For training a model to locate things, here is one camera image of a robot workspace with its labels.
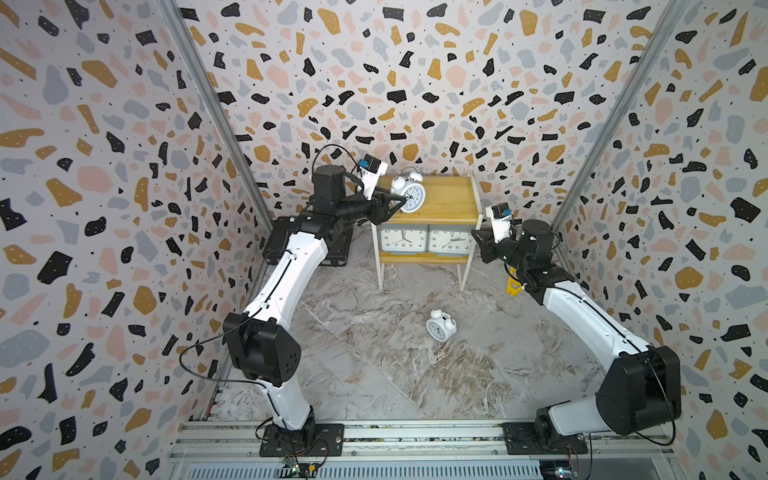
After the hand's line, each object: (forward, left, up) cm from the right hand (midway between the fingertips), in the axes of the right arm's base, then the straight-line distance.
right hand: (475, 230), depth 81 cm
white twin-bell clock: (-17, +9, -21) cm, 29 cm away
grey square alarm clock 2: (+4, +5, -8) cm, 10 cm away
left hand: (0, +20, +11) cm, 23 cm away
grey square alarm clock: (+4, +20, -8) cm, 21 cm away
